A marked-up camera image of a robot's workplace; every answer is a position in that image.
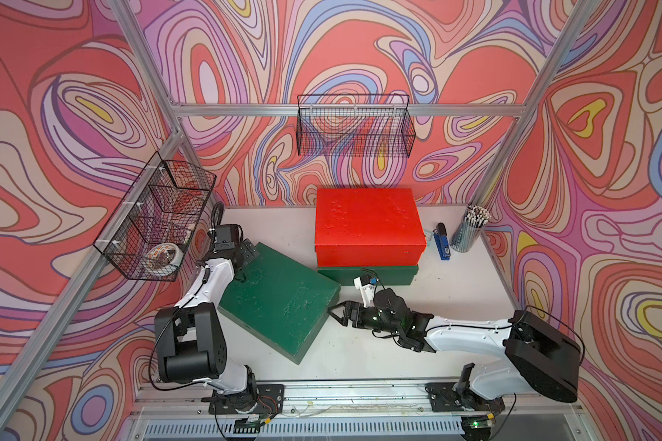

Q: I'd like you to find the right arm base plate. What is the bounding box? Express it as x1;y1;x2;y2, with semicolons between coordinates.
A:
425;382;506;415

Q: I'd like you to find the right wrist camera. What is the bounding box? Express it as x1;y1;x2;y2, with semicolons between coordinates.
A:
354;275;379;308

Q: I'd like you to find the tape roll in basket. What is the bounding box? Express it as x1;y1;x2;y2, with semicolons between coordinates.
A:
143;243;184;277

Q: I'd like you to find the black wire basket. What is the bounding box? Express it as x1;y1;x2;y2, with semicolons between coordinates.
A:
93;153;217;282
296;92;416;158

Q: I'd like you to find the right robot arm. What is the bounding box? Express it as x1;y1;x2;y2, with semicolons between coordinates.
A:
327;285;581;412

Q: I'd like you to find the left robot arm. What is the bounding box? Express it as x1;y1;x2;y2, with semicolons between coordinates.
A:
151;224;259;413

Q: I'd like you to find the black wire basket left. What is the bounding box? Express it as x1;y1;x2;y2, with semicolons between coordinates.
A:
93;153;217;282

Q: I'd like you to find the mesh cup of pencils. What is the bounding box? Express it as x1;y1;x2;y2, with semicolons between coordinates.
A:
450;205;491;253

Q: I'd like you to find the red shoebox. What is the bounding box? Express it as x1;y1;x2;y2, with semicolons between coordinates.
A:
314;187;427;268

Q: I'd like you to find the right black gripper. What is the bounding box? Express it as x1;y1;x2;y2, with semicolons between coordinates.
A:
326;301;401;336

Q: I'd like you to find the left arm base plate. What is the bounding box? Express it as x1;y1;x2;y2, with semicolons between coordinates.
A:
208;383;285;416

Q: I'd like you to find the blue black stapler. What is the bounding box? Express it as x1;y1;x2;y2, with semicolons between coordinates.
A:
433;222;451;261

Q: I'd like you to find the black wire basket back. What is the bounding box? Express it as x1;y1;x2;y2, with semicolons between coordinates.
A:
296;92;416;158

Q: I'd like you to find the green shoebox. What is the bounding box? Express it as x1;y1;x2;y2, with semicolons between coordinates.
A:
317;266;419;286
218;243;341;365

